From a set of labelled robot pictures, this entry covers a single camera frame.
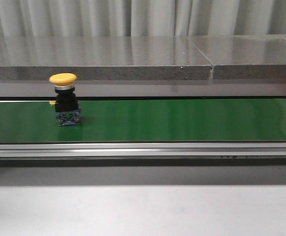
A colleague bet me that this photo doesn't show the grey stone slab left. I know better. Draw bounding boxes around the grey stone slab left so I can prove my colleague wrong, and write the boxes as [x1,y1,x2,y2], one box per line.
[0,36,211,83]

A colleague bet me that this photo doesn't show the grey stone slab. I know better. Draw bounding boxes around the grey stone slab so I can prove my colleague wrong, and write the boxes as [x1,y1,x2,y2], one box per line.
[188,34,286,84]
[0,36,211,83]

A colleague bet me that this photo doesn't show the grey stone slab right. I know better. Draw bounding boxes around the grey stone slab right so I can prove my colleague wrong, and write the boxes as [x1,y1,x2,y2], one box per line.
[188,34,286,84]

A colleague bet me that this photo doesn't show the green conveyor belt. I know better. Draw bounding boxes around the green conveyor belt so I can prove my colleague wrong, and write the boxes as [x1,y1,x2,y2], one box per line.
[0,98,286,143]

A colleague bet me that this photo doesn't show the grey pleated curtain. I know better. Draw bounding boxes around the grey pleated curtain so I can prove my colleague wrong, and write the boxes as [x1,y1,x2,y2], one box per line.
[0,0,286,36]

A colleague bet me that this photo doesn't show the aluminium conveyor side rail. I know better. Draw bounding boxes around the aluminium conveyor side rail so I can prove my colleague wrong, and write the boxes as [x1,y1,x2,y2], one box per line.
[0,142,286,160]

